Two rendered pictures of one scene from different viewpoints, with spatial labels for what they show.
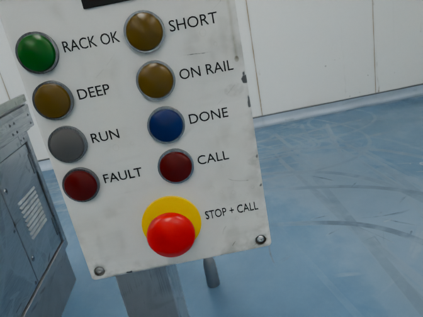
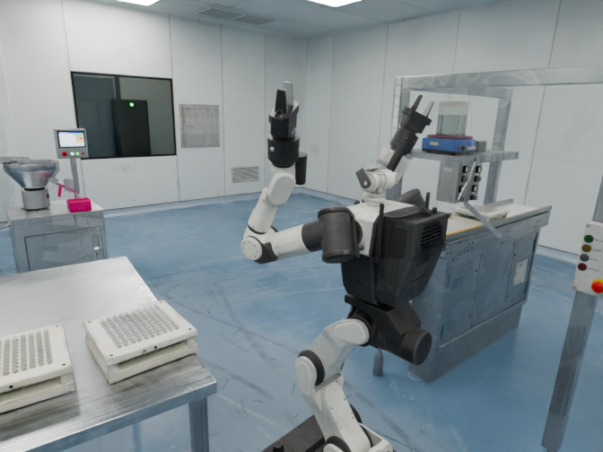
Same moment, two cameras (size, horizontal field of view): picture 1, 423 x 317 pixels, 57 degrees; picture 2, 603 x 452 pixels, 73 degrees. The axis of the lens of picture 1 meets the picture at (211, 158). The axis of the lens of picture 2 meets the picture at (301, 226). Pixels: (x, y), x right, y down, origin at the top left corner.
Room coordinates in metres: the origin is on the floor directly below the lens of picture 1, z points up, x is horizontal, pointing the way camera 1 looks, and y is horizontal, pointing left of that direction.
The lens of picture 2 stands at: (-1.37, -0.33, 1.57)
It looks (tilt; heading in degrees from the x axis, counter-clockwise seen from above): 16 degrees down; 51
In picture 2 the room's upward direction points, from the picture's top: 2 degrees clockwise
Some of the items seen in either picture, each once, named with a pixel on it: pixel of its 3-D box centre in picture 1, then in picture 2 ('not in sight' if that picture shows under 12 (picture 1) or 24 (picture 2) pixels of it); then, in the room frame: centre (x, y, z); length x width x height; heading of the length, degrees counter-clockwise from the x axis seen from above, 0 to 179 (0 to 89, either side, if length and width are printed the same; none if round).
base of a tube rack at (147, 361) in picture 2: not in sight; (141, 343); (-1.08, 0.77, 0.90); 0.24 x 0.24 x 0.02; 2
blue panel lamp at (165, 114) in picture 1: (166, 125); not in sight; (0.30, 0.03, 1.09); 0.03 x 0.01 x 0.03; 90
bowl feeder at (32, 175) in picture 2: not in sight; (43, 184); (-0.99, 3.50, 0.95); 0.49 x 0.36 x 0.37; 1
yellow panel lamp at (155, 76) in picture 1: (155, 80); not in sight; (0.30, 0.03, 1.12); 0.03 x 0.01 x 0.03; 90
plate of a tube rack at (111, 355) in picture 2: not in sight; (139, 328); (-1.08, 0.77, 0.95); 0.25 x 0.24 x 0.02; 92
